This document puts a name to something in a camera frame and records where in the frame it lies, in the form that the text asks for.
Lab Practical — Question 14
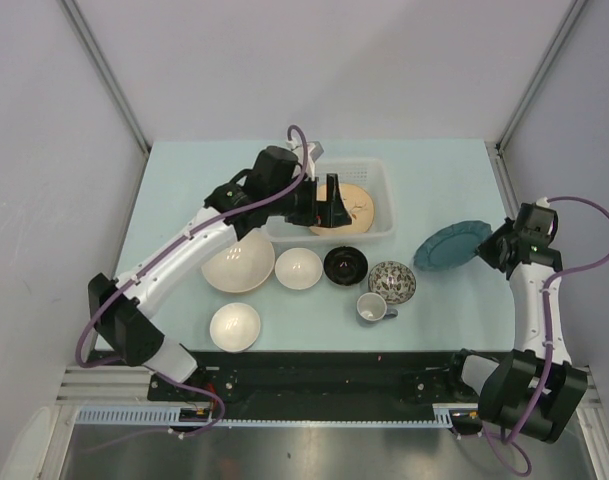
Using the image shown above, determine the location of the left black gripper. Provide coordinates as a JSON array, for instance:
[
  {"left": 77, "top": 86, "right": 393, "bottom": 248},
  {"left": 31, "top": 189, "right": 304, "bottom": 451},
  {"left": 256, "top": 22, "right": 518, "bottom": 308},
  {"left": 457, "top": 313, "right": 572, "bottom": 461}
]
[{"left": 267, "top": 173, "right": 350, "bottom": 228}]

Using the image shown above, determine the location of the teal glass plate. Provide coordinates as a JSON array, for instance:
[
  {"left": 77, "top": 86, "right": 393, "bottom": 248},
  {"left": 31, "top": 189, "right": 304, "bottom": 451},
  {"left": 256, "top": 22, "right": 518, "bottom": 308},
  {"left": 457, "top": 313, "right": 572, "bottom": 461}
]
[{"left": 413, "top": 220, "right": 492, "bottom": 272}]

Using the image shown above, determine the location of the large cream bowl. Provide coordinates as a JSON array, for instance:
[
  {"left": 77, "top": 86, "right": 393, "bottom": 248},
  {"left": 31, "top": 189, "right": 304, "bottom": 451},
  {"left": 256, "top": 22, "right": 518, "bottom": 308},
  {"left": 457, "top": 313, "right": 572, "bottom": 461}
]
[{"left": 201, "top": 231, "right": 275, "bottom": 294}]

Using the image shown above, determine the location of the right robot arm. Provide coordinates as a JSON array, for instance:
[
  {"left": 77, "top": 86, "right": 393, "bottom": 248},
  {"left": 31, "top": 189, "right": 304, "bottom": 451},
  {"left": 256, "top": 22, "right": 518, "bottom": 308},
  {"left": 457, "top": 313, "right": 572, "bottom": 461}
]
[{"left": 445, "top": 199, "right": 588, "bottom": 443}]

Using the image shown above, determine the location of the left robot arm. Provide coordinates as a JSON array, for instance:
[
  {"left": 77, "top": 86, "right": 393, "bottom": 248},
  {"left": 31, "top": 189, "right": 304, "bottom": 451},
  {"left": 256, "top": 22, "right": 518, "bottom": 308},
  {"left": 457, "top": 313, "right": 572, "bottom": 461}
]
[{"left": 88, "top": 142, "right": 352, "bottom": 400}]

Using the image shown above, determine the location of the white plastic bin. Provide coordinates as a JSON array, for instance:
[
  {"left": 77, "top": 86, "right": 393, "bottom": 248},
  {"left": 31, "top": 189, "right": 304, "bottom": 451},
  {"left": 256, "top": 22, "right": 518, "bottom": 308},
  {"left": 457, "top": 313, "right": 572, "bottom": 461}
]
[{"left": 262, "top": 157, "right": 397, "bottom": 245}]

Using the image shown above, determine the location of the tan bird plate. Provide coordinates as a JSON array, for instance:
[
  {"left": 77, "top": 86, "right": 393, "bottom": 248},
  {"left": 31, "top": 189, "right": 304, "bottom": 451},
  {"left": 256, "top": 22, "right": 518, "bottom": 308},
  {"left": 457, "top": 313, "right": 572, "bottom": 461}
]
[{"left": 309, "top": 183, "right": 375, "bottom": 236}]

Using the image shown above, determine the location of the black glossy bowl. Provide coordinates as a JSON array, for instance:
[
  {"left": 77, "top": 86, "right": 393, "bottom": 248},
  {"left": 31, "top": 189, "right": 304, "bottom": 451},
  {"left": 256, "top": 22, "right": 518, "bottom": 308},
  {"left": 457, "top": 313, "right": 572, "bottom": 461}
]
[{"left": 323, "top": 246, "right": 368, "bottom": 287}]

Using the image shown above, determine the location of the medium white bowl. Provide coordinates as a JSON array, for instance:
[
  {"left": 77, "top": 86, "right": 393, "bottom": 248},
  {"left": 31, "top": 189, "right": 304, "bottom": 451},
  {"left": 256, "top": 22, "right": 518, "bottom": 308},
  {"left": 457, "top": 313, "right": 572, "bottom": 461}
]
[{"left": 274, "top": 248, "right": 323, "bottom": 291}]

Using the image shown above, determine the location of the floral patterned bowl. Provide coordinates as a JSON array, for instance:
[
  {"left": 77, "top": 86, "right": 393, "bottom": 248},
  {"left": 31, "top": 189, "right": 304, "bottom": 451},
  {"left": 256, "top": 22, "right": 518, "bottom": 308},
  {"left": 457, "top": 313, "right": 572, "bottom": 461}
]
[{"left": 368, "top": 261, "right": 417, "bottom": 305}]

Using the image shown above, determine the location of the grey white mug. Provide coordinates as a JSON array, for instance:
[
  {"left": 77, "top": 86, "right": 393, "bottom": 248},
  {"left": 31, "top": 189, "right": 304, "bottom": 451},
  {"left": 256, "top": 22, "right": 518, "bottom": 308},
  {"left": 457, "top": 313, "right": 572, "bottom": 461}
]
[{"left": 356, "top": 292, "right": 399, "bottom": 326}]

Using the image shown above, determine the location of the small white bowl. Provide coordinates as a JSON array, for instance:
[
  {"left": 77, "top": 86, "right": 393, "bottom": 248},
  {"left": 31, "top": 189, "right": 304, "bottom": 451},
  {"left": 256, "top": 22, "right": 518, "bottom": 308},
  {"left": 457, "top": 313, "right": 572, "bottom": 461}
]
[{"left": 209, "top": 302, "right": 261, "bottom": 353}]

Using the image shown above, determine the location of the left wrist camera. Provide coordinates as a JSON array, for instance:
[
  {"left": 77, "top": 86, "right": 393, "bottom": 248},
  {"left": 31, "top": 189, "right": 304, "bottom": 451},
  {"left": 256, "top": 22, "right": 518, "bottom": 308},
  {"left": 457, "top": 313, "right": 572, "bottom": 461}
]
[{"left": 286, "top": 140, "right": 324, "bottom": 179}]

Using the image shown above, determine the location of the white cable duct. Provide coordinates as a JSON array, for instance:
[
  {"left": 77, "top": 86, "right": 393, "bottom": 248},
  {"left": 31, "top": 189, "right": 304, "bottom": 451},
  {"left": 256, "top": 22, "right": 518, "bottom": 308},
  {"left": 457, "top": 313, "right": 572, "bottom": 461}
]
[{"left": 75, "top": 403, "right": 478, "bottom": 429}]

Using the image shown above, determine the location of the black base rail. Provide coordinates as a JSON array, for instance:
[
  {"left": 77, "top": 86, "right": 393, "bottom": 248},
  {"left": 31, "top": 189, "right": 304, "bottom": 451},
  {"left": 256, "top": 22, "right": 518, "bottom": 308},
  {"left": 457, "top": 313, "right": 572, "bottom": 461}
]
[{"left": 83, "top": 349, "right": 495, "bottom": 424}]

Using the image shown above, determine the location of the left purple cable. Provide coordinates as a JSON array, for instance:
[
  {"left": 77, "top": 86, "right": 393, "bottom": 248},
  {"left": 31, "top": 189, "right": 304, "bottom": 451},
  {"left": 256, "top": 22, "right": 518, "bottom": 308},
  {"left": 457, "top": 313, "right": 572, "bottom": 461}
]
[{"left": 74, "top": 124, "right": 308, "bottom": 371}]

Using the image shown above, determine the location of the right aluminium frame post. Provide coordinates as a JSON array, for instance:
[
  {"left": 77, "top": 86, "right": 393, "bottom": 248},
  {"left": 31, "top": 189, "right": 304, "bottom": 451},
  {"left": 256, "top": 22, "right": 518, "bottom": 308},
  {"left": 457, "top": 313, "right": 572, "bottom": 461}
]
[{"left": 495, "top": 0, "right": 592, "bottom": 155}]

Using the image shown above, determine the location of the aluminium frame post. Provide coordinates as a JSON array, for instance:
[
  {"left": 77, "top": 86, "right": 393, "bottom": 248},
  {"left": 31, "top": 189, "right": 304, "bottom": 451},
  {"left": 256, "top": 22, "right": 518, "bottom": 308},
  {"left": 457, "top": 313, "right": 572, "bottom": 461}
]
[
  {"left": 57, "top": 0, "right": 152, "bottom": 158},
  {"left": 495, "top": 0, "right": 592, "bottom": 155}
]

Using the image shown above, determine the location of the left aluminium frame post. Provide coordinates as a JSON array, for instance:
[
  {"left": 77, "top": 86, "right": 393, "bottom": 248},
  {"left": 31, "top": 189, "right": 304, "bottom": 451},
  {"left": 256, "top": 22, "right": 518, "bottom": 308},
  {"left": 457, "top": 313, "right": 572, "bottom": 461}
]
[{"left": 57, "top": 0, "right": 152, "bottom": 158}]

